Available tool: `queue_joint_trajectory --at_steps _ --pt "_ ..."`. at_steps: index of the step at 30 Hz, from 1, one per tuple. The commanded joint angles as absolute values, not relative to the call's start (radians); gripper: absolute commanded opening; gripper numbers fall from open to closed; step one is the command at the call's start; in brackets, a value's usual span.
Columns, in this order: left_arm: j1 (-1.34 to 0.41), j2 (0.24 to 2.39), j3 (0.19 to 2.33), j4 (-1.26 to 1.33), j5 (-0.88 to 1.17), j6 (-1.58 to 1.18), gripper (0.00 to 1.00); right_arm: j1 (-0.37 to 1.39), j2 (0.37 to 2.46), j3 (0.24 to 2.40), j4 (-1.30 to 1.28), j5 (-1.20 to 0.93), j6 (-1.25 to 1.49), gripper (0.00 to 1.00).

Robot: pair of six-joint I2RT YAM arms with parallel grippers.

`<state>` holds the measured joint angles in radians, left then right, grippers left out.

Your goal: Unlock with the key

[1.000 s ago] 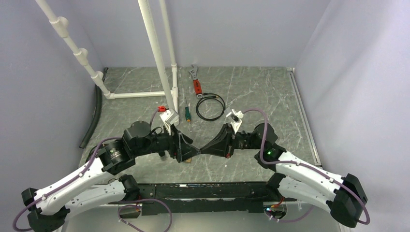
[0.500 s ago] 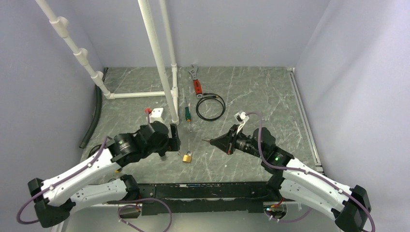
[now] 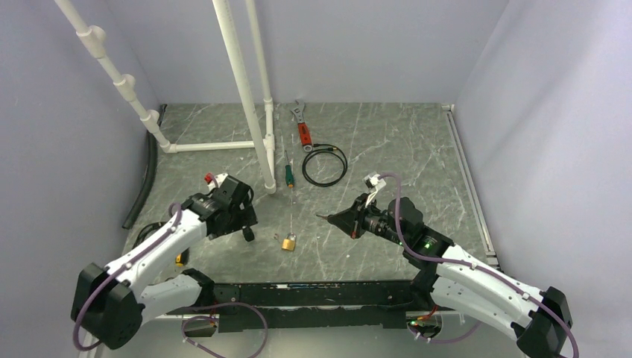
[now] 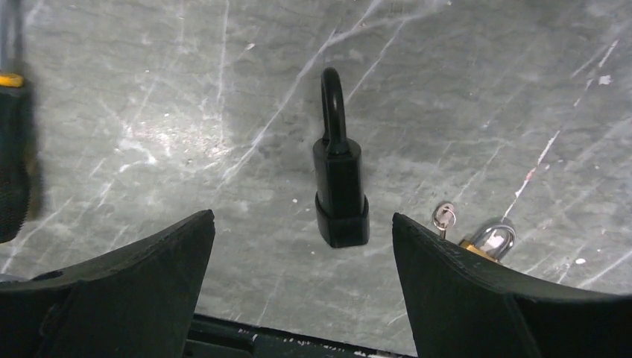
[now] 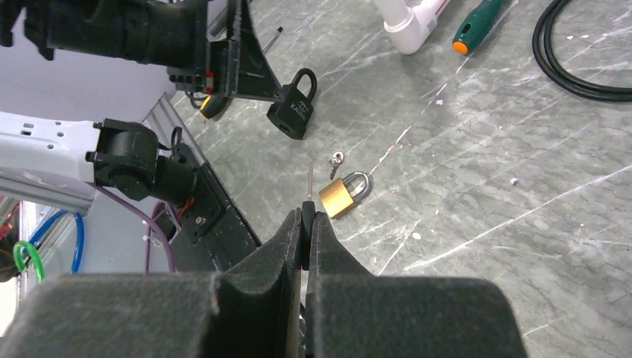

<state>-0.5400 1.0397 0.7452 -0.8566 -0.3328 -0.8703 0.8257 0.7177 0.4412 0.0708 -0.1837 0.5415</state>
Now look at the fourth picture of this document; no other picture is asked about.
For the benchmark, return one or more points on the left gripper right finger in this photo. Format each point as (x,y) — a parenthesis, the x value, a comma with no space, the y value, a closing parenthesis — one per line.
(462,305)

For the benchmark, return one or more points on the small silver key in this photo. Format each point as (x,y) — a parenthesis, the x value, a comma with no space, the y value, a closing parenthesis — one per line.
(444,217)

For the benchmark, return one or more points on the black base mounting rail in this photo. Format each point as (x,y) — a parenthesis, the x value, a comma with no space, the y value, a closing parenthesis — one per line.
(211,337)

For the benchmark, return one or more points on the small brass padlock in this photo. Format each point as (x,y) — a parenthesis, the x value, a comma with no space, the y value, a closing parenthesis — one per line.
(493,240)

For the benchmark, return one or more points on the black padlock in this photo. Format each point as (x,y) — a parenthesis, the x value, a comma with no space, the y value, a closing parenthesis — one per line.
(342,207)

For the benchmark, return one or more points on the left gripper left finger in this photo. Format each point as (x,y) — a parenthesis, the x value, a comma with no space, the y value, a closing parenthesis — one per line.
(135,301)

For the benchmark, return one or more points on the yellow black screwdriver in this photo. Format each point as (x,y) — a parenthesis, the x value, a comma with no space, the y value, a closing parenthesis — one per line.
(15,105)

